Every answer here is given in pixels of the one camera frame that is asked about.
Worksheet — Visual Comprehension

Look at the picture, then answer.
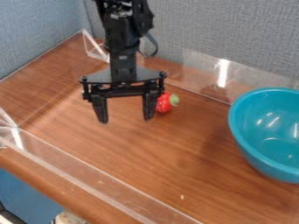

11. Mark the clear acrylic front barrier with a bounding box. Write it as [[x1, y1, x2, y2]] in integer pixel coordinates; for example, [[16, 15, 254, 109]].
[[0, 108, 202, 224]]

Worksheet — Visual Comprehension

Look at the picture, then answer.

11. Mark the red toy strawberry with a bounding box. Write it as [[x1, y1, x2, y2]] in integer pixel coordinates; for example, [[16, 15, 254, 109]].
[[156, 92, 180, 113]]

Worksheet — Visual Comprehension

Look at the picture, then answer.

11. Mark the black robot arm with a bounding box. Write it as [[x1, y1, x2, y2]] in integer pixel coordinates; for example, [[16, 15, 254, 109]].
[[80, 0, 167, 123]]

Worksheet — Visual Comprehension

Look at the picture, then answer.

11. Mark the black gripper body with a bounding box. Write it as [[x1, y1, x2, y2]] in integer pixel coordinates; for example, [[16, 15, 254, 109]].
[[79, 51, 167, 101]]

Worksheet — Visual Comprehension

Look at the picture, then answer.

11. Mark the blue plastic bowl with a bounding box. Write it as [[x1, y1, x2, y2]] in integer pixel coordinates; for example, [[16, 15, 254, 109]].
[[229, 87, 299, 184]]

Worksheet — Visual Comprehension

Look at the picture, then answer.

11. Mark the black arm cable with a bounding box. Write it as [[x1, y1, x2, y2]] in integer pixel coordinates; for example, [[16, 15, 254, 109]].
[[138, 31, 160, 59]]

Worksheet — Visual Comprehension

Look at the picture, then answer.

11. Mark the clear acrylic left barrier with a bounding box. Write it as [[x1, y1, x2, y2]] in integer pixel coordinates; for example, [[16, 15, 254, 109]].
[[0, 28, 95, 86]]

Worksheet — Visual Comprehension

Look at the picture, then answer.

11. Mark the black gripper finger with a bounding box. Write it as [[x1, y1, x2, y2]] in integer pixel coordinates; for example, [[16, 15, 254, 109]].
[[92, 95, 108, 123], [143, 91, 160, 121]]

